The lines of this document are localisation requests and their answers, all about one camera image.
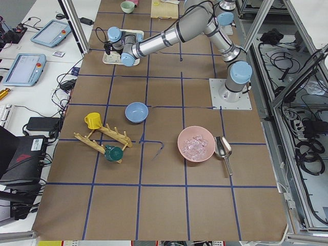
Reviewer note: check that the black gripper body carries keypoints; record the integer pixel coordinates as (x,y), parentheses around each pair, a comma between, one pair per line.
(116,50)

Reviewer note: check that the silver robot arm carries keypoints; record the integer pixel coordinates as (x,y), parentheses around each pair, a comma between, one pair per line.
(199,18)

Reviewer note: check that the cream bear tray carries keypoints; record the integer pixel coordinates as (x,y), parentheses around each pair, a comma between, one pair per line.
(112,60)

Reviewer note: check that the black power adapter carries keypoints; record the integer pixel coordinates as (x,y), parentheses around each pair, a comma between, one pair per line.
(86,21)

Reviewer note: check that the light green bowl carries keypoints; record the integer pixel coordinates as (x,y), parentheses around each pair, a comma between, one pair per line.
(127,6)

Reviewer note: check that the pink cloth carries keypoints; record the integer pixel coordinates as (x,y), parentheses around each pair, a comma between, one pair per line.
(136,2)

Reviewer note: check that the teach pendant far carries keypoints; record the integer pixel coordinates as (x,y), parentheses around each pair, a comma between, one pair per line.
(53,33)

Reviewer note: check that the teach pendant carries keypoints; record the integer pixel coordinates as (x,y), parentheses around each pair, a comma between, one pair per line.
(25,70)
(53,33)

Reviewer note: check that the wooden cutting board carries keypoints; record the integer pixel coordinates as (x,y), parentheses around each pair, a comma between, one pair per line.
(164,10)

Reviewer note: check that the blue bowl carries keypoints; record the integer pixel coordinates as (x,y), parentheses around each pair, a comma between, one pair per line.
(136,112)

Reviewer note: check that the yellow cup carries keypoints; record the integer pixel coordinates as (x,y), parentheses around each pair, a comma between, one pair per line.
(93,120)

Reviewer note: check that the teach pendant near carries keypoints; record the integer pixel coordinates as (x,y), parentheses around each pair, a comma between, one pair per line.
(25,70)

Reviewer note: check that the black power brick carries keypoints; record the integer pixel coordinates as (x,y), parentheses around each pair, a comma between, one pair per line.
(43,124)

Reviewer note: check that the dark green cup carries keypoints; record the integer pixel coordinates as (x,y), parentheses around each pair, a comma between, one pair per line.
(113,153)

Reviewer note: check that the brass cylinder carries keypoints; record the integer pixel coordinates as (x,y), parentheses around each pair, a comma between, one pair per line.
(4,93)

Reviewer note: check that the pink bowl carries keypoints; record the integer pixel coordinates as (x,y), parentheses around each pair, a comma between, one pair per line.
(196,144)

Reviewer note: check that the black laptop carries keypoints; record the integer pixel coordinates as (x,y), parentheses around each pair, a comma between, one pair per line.
(21,168)

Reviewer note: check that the metal scoop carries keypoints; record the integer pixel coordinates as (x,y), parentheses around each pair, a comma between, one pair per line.
(223,151)

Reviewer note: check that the aluminium frame post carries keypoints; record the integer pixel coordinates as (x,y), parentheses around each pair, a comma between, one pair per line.
(71,16)

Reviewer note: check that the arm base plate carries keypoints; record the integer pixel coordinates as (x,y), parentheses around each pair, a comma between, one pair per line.
(223,99)

